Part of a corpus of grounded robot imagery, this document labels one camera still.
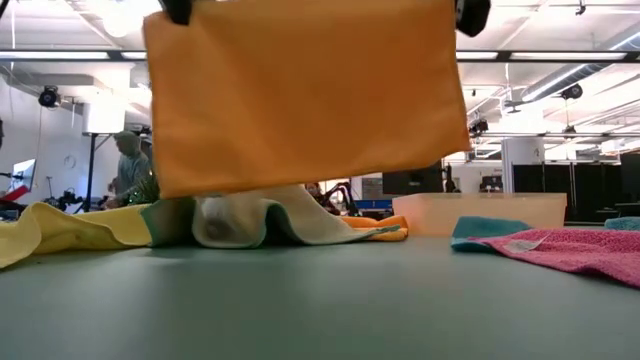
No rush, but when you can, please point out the sage green microfiber towel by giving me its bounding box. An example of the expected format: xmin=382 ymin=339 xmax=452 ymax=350
xmin=139 ymin=183 xmax=402 ymax=250

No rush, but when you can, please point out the pink microfiber towel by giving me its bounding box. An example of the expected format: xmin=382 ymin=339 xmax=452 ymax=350
xmin=469 ymin=228 xmax=640 ymax=290

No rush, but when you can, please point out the person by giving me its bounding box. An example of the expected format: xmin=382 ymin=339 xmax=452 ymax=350
xmin=107 ymin=130 xmax=152 ymax=209
xmin=304 ymin=182 xmax=341 ymax=216

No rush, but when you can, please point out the white room pillar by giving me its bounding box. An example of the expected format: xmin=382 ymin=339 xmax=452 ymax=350
xmin=501 ymin=137 xmax=546 ymax=194

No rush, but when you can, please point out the small potted succulent plant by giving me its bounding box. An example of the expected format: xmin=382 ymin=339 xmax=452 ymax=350
xmin=127 ymin=172 xmax=161 ymax=206

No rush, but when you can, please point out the black room partition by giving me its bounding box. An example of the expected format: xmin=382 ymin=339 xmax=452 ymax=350
xmin=513 ymin=162 xmax=624 ymax=224

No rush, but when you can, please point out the red equipment cart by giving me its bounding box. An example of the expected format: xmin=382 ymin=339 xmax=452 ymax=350
xmin=479 ymin=174 xmax=504 ymax=194

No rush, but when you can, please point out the teal microfiber towel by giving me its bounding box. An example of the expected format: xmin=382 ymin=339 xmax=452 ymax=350
xmin=451 ymin=215 xmax=640 ymax=253

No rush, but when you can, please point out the black ceiling light rail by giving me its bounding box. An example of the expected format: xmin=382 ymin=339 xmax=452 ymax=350
xmin=0 ymin=48 xmax=640 ymax=64

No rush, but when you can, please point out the yellow microfiber towel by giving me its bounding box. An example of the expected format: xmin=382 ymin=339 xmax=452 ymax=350
xmin=0 ymin=201 xmax=154 ymax=270

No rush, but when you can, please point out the grey diagonal ceiling duct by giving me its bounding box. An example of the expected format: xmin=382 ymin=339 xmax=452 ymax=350
xmin=519 ymin=22 xmax=640 ymax=101

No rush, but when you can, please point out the tan plastic bin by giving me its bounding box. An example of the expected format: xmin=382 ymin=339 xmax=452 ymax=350
xmin=392 ymin=192 xmax=568 ymax=237

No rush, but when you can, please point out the bright tilted monitor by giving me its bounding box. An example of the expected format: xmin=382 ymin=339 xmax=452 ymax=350
xmin=10 ymin=158 xmax=37 ymax=194

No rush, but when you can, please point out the black computer monitor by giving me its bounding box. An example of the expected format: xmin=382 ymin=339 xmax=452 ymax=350
xmin=382 ymin=159 xmax=445 ymax=196

